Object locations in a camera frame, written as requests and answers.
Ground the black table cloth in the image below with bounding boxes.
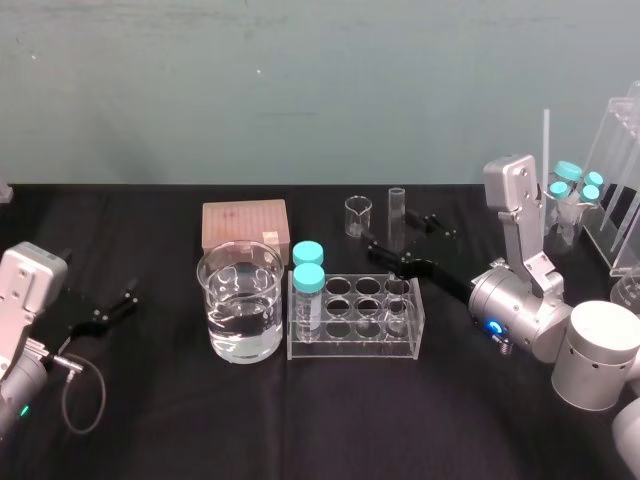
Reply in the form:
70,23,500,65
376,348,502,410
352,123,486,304
0,181,640,480

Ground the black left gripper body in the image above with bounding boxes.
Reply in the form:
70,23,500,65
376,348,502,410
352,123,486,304
29,287,104,347

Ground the large glass beaker with water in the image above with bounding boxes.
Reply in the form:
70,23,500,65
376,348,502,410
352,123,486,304
196,240,285,366

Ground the small empty glass beaker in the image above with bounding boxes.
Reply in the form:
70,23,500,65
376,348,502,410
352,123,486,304
343,195,374,239

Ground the tan pipette tip box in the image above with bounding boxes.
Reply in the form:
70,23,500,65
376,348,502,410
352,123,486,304
201,198,293,254

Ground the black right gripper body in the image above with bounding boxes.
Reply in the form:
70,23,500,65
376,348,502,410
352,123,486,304
398,231,475,307

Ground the clear acrylic pipette stand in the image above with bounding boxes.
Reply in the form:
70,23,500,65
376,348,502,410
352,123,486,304
581,78,640,279

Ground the clear acrylic test tube rack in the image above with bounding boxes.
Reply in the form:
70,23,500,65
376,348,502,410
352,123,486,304
286,269,427,363

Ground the thin dark wrist cable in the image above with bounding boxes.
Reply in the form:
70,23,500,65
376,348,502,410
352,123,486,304
30,349,108,435

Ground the glass beaker holding capped tubes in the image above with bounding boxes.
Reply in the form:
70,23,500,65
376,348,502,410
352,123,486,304
543,172,602,257

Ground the long clear glass test tube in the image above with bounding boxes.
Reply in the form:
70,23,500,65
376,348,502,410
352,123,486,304
384,186,408,336

